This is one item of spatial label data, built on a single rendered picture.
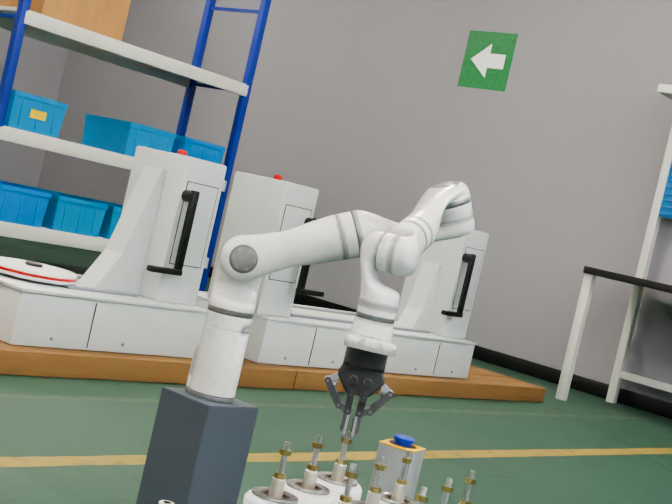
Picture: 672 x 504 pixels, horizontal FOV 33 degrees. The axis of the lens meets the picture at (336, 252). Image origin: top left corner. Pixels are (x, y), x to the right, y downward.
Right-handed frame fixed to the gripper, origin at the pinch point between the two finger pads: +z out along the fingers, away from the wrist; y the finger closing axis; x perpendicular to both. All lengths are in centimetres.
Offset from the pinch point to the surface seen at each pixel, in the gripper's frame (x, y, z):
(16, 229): -460, 192, 13
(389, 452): -11.0, -8.8, 5.2
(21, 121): -455, 201, -48
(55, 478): -51, 59, 35
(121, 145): -518, 155, -49
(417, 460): -12.5, -14.4, 5.8
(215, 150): -568, 103, -61
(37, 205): -469, 185, -3
